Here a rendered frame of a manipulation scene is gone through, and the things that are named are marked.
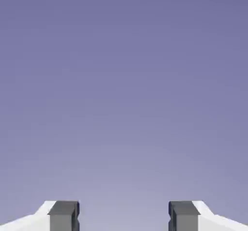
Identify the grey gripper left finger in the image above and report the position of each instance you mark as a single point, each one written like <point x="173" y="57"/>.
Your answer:
<point x="62" y="217"/>

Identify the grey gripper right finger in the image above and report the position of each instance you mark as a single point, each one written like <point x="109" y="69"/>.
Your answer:
<point x="186" y="217"/>

